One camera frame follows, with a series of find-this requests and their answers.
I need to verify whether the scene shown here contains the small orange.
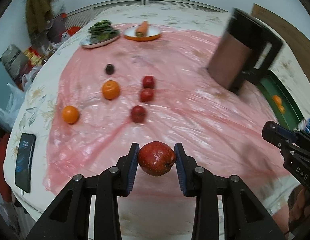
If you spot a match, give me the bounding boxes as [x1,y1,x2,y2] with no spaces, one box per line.
[278,105,285,114]

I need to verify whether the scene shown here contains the red apple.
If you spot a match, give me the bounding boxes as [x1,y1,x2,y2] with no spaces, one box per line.
[137,141,177,177]
[140,88,154,102]
[130,105,147,123]
[142,75,156,89]

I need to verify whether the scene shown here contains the person's right hand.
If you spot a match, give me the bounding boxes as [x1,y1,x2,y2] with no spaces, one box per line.
[286,185,310,239]

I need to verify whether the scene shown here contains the blue white glove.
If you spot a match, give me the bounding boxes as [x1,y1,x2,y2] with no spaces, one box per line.
[298,118,310,133]

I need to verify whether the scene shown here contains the green tray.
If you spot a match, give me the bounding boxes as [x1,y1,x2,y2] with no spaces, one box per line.
[257,70,304,129]

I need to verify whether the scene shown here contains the black smartphone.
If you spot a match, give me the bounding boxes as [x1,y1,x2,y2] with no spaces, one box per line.
[15,133,36,193]

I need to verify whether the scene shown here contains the red pillow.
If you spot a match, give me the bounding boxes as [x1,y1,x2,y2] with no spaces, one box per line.
[0,133,12,203]

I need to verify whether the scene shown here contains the floral bed quilt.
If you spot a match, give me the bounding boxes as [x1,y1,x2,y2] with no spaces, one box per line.
[3,5,298,223]

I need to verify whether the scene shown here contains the wooden headboard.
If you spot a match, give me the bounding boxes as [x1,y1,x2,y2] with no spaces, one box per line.
[251,4,310,82]

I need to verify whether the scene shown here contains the black brown kettle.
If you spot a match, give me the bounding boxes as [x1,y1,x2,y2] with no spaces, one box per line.
[207,8,283,94]

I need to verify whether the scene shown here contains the clear plastic bag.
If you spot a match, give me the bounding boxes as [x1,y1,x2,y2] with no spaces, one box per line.
[0,83,25,129]

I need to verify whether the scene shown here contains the pink plastic sheet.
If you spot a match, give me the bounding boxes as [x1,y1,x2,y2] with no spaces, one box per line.
[43,28,288,193]

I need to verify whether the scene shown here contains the light blue suitcase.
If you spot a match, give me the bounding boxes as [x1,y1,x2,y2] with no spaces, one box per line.
[0,62,13,109]

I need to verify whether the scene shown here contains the dark plum left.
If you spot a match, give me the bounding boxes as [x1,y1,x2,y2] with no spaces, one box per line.
[105,64,115,75]

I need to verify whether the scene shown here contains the grey packaging bag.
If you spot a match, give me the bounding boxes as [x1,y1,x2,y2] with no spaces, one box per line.
[0,44,28,75]

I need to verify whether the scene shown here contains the white plate with greens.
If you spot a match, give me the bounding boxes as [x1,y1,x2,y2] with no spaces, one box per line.
[79,34,120,49]

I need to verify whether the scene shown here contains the red plastic bag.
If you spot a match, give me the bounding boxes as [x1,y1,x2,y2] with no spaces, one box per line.
[60,26,81,38]

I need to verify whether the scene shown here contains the pile of green leaves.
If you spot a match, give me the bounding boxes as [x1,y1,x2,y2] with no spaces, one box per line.
[88,20,120,41]

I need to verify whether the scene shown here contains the orange rimmed plate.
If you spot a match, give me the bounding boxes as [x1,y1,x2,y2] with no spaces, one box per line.
[123,25,163,42]

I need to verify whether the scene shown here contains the carrot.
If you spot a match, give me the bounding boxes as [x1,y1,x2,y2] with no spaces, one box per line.
[135,21,148,37]

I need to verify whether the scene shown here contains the olive green jacket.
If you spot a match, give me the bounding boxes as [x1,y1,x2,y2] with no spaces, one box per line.
[26,0,52,38]

